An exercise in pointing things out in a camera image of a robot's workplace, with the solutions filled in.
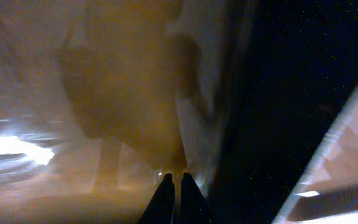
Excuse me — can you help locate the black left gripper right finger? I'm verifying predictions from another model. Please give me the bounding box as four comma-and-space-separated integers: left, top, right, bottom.
180, 172, 216, 224

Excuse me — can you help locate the yellow green sponge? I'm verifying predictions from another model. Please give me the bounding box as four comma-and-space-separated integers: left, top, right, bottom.
57, 0, 208, 171

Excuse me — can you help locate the black water tub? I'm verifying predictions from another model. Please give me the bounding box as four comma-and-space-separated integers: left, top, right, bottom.
208, 0, 358, 223

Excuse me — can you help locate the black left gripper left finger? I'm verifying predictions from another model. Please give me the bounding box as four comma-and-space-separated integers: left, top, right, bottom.
136, 173, 175, 224

